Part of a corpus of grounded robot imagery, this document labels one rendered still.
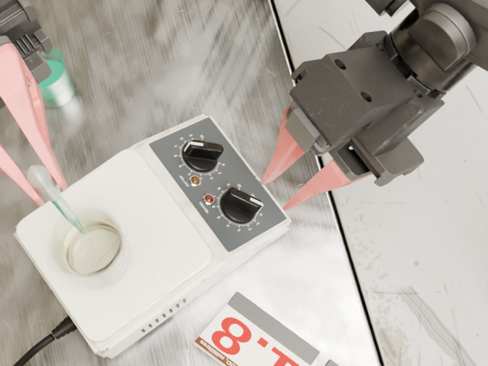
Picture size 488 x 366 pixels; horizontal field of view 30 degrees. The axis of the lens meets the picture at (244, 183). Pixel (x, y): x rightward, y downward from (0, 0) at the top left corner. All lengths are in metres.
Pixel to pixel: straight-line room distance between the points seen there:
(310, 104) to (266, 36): 0.33
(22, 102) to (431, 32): 0.23
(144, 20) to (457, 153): 0.32
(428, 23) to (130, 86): 0.40
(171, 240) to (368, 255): 0.19
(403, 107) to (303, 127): 0.08
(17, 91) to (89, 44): 0.39
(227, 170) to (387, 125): 0.22
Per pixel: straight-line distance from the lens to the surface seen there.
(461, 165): 0.86
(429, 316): 0.83
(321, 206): 0.83
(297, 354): 0.80
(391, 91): 0.58
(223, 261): 0.75
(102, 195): 0.75
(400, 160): 0.65
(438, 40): 0.54
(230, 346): 0.78
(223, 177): 0.79
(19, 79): 0.51
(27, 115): 0.51
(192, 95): 0.86
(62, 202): 0.55
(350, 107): 0.54
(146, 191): 0.75
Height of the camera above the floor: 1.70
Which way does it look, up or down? 75 degrees down
